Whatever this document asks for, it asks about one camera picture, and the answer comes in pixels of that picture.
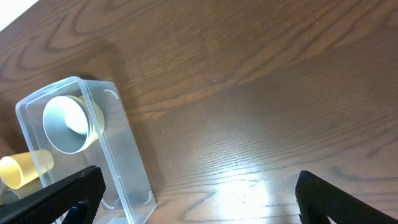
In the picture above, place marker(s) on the yellow plastic bowl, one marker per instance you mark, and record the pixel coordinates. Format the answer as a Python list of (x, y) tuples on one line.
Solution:
[(98, 121)]

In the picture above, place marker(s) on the light blue plastic bowl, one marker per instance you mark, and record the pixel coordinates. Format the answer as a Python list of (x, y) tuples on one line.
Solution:
[(56, 131)]

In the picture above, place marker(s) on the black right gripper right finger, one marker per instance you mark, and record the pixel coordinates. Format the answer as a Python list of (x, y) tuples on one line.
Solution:
[(321, 202)]

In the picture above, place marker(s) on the clear plastic container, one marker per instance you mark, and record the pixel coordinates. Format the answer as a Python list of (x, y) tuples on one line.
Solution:
[(128, 197)]

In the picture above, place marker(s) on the yellow plastic cup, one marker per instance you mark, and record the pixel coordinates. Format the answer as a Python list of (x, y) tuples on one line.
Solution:
[(20, 169)]

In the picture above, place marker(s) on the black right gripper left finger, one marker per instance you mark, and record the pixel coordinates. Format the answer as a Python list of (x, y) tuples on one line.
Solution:
[(77, 196)]

